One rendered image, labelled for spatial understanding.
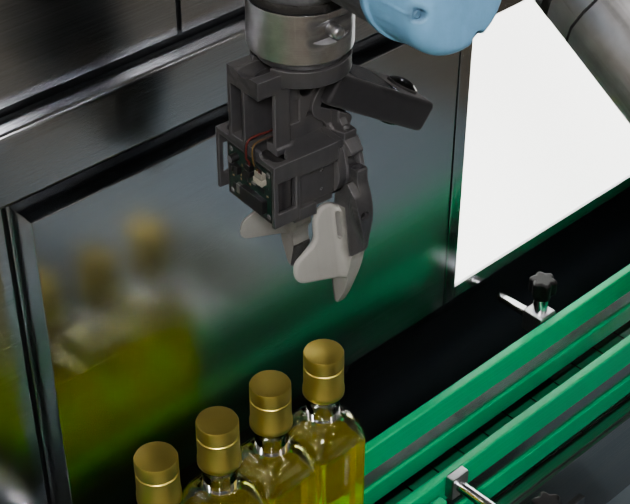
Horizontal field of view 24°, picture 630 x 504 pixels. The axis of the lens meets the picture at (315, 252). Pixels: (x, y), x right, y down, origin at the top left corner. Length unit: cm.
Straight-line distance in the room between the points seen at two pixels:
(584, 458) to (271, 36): 72
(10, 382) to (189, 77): 29
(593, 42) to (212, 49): 34
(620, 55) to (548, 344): 69
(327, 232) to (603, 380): 54
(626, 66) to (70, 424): 56
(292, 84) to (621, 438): 73
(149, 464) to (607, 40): 46
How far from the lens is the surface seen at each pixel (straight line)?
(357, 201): 105
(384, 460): 142
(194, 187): 118
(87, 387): 121
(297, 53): 98
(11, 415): 122
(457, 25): 87
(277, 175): 100
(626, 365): 156
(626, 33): 92
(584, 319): 160
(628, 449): 163
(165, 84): 112
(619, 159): 170
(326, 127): 104
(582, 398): 152
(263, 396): 116
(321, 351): 120
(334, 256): 108
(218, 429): 113
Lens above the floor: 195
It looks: 37 degrees down
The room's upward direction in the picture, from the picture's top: straight up
